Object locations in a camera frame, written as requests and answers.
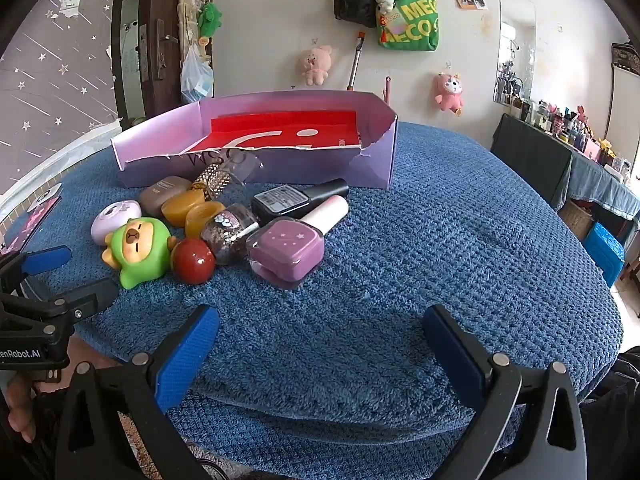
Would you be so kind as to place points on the taupe compact case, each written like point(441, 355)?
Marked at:
point(160, 195)

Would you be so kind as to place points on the dresser with dark cloth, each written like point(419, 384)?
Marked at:
point(530, 155)

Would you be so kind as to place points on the green tote bag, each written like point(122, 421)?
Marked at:
point(415, 25)

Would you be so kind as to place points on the pink plush toy white face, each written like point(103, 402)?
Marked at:
point(447, 92)

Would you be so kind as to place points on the person's left hand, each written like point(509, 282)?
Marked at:
point(20, 405)

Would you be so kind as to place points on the blue plastic stool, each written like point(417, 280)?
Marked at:
point(602, 252)

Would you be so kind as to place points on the beige hanging organizer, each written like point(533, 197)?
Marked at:
point(187, 5)

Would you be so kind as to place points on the glitter bottle round red cap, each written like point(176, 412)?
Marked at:
point(227, 232)

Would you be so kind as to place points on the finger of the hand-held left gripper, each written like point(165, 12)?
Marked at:
point(92, 297)
point(47, 258)

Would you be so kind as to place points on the clear plastic bag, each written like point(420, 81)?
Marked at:
point(195, 80)

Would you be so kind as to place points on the wall mirror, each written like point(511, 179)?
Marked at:
point(515, 45)

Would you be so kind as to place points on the white card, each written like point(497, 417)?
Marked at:
point(47, 195)

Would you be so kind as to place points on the blue knitted blanket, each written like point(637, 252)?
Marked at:
point(400, 260)

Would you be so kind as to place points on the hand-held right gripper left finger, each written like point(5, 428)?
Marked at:
point(185, 360)

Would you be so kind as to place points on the pink hook stick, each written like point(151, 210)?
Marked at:
point(387, 90)

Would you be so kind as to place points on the brown door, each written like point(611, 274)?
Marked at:
point(160, 0)

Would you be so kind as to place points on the green bear toy figure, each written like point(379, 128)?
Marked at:
point(142, 255)

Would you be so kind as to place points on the purple cardboard box red inside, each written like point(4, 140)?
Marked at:
point(310, 165)

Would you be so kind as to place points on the lilac round case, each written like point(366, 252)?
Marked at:
point(112, 217)

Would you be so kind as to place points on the black nail polish bottle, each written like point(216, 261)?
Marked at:
point(280, 202)

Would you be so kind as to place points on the row of cosmetics bottles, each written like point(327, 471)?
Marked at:
point(570, 125)

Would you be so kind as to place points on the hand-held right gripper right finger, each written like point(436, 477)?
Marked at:
point(450, 355)

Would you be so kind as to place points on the purple nail polish bottle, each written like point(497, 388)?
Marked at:
point(285, 252)

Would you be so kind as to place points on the pink photo card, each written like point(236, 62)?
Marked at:
point(30, 222)

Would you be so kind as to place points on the green plush toy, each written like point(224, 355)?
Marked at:
point(209, 17)

